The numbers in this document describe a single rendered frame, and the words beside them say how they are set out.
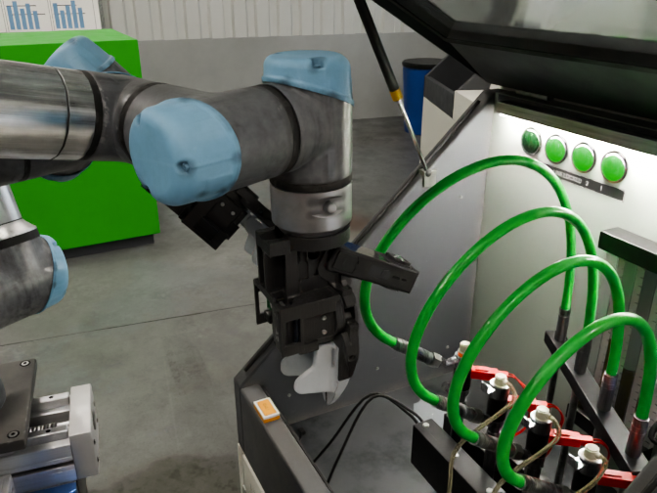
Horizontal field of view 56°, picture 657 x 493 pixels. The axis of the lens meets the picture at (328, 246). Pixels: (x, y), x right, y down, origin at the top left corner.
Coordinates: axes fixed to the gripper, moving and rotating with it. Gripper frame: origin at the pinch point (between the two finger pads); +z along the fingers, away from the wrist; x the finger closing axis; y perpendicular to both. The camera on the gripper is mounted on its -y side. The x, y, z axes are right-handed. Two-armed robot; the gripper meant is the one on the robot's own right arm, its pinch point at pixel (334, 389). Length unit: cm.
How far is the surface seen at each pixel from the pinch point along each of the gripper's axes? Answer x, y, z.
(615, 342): 3.8, -39.4, 3.8
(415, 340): -3.8, -12.9, -0.2
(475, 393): -34, -51, 43
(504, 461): 12.3, -13.8, 5.7
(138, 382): -190, 2, 126
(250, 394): -40, -3, 30
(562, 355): 12.0, -20.1, -5.4
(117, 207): -339, -17, 97
